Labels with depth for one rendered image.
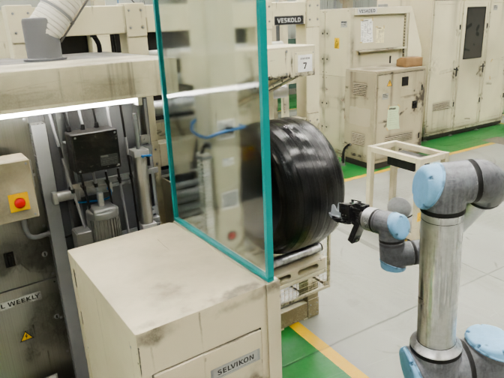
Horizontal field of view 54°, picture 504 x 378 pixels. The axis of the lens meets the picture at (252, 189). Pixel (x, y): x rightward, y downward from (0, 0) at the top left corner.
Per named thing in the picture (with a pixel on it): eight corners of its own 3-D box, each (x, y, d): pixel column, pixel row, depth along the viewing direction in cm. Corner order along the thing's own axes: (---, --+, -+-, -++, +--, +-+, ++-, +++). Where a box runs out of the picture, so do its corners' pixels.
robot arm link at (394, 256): (415, 272, 180) (415, 239, 178) (384, 276, 180) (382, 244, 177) (406, 262, 189) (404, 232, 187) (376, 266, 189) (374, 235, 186)
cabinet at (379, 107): (373, 171, 642) (377, 71, 602) (343, 161, 689) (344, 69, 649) (421, 159, 686) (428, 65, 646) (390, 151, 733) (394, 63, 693)
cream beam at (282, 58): (209, 88, 214) (207, 53, 209) (182, 84, 234) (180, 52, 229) (316, 75, 246) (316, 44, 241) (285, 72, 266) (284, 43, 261)
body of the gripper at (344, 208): (351, 199, 201) (373, 203, 191) (352, 219, 203) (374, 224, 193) (337, 202, 197) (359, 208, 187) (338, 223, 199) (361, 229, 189)
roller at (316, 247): (255, 268, 216) (260, 275, 214) (256, 261, 214) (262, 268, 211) (316, 247, 235) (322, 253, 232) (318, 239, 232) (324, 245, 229)
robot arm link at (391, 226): (394, 244, 175) (394, 217, 172) (368, 237, 185) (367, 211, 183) (412, 238, 180) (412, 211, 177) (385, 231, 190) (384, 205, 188)
